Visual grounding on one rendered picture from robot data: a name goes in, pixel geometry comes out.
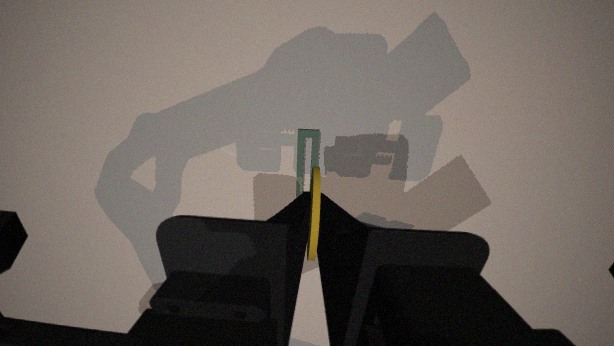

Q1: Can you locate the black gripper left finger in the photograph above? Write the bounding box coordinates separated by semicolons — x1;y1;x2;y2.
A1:
156;192;311;346

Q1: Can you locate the gold coin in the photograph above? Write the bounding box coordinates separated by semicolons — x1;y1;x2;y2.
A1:
307;166;321;260

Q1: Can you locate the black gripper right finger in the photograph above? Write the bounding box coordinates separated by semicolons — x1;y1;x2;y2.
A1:
317;193;490;346

